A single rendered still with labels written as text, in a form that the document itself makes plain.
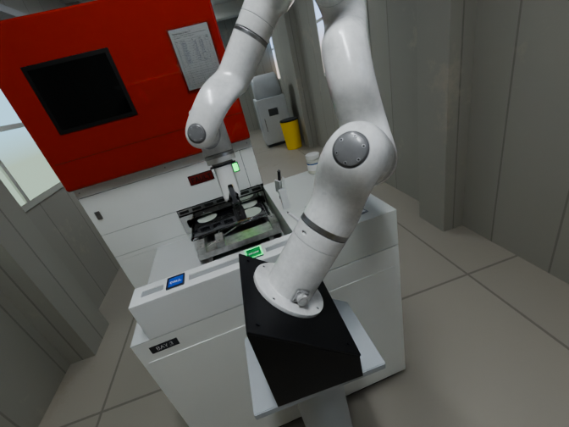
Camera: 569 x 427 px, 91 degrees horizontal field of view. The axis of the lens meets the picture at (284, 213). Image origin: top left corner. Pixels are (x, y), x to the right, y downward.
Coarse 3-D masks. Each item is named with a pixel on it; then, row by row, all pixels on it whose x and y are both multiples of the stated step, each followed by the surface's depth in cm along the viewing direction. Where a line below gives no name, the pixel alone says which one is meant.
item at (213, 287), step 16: (272, 240) 97; (272, 256) 88; (192, 272) 91; (208, 272) 89; (224, 272) 87; (144, 288) 89; (160, 288) 88; (176, 288) 85; (192, 288) 85; (208, 288) 87; (224, 288) 88; (240, 288) 90; (144, 304) 83; (160, 304) 85; (176, 304) 86; (192, 304) 88; (208, 304) 89; (224, 304) 91; (144, 320) 85; (160, 320) 87; (176, 320) 88; (192, 320) 90
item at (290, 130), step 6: (282, 120) 549; (288, 120) 533; (294, 120) 536; (282, 126) 546; (288, 126) 538; (294, 126) 540; (288, 132) 545; (294, 132) 545; (288, 138) 552; (294, 138) 550; (300, 138) 559; (288, 144) 560; (294, 144) 556; (300, 144) 562
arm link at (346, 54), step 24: (336, 0) 59; (360, 0) 62; (336, 24) 57; (360, 24) 56; (336, 48) 56; (360, 48) 55; (336, 72) 56; (360, 72) 55; (336, 96) 59; (360, 96) 57; (360, 120) 61; (384, 120) 61
